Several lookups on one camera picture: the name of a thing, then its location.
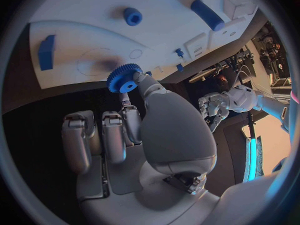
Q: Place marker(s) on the white task board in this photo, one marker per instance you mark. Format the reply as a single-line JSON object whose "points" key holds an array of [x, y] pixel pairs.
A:
{"points": [[140, 31]]}

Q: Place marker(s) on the glowing light bar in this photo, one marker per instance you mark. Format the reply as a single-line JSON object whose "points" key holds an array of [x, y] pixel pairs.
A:
{"points": [[252, 157]]}

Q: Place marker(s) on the small blue peg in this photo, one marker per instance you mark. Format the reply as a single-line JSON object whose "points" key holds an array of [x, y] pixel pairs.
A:
{"points": [[149, 73]]}

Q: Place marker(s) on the blue block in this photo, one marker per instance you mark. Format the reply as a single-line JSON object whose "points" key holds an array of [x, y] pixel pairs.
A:
{"points": [[46, 53]]}

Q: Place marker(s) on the person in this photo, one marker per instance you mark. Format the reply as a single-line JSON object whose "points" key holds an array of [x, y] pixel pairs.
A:
{"points": [[221, 79]]}

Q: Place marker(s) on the small blue plug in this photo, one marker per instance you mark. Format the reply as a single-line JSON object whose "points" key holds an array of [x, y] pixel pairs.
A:
{"points": [[179, 52], [180, 67]]}

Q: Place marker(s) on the short blue cylinder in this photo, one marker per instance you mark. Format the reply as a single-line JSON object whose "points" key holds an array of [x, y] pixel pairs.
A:
{"points": [[133, 16]]}

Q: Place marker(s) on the blue gear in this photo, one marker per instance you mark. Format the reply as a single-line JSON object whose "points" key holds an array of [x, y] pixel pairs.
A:
{"points": [[122, 78]]}

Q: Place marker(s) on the long blue cylinder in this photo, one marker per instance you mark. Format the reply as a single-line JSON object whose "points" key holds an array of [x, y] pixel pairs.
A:
{"points": [[207, 15]]}

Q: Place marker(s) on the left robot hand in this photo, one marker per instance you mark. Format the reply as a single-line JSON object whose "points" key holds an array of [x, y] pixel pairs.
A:
{"points": [[212, 106]]}

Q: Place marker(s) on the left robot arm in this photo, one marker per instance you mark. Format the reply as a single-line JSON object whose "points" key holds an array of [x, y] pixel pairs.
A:
{"points": [[257, 101]]}

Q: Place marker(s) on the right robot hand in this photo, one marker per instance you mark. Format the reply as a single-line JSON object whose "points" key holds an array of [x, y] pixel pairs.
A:
{"points": [[173, 131]]}

